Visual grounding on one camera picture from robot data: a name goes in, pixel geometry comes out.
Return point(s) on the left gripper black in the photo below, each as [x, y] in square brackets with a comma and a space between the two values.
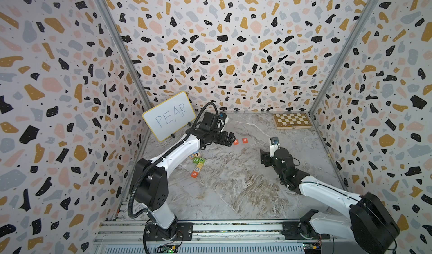
[224, 139]

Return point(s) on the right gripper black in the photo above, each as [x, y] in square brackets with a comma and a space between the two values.
[265, 156]

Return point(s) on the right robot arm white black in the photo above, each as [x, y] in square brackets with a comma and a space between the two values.
[362, 219]

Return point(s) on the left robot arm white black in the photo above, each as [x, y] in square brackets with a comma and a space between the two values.
[149, 188]

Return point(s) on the whiteboard with PEAR text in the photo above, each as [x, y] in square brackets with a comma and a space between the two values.
[170, 116]

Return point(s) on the green N block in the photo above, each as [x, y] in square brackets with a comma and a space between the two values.
[199, 160]

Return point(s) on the red block left pile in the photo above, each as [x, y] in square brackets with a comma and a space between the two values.
[194, 174]

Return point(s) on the wooden chessboard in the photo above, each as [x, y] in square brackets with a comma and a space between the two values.
[292, 121]

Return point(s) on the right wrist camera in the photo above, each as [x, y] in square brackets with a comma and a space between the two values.
[274, 145]

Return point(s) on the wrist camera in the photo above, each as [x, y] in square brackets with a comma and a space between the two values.
[274, 145]
[223, 118]

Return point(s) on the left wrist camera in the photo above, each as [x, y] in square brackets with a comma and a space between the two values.
[223, 118]

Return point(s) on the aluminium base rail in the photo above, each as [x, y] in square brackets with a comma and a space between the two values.
[218, 237]

